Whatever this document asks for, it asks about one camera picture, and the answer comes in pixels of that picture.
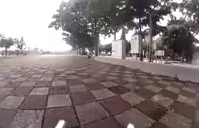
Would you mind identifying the pale box building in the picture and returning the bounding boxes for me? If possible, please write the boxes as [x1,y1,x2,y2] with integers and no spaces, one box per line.
[111,38,127,60]
[129,34,143,56]

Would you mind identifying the checkered brick paved path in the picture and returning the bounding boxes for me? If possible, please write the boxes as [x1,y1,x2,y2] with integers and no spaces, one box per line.
[0,54,199,128]

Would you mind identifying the row of trees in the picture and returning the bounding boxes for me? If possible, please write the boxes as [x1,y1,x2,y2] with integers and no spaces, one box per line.
[48,0,199,64]

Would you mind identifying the pale concrete kerb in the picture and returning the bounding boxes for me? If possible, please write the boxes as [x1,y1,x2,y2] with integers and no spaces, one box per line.
[95,55,199,86]

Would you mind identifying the sign board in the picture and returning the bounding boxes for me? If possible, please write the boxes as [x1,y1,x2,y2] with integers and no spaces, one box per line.
[154,49,166,58]

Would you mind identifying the robot's own part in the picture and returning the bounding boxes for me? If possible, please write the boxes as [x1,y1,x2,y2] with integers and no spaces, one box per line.
[54,119,67,128]
[126,122,136,128]

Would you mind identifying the tree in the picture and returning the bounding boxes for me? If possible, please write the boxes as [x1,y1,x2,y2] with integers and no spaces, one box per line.
[0,36,16,52]
[14,36,27,51]

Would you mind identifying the railing fence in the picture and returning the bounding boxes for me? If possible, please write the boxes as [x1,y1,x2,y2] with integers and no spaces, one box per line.
[0,49,28,57]

